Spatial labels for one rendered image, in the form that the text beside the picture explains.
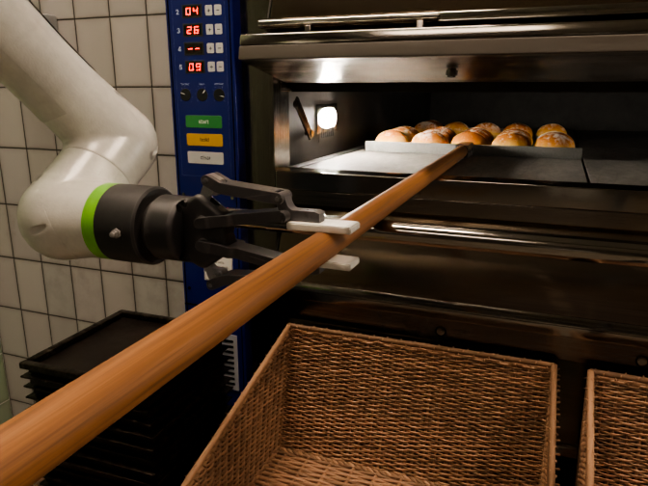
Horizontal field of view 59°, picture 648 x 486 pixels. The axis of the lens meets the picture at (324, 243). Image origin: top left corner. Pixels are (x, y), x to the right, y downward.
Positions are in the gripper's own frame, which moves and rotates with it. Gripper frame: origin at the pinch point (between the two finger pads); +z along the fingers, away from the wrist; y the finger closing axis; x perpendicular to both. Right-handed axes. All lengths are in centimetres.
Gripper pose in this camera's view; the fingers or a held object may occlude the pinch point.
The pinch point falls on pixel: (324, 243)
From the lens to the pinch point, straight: 59.9
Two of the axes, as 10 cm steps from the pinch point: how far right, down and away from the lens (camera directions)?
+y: 0.0, 9.7, 2.6
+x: -3.7, 2.4, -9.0
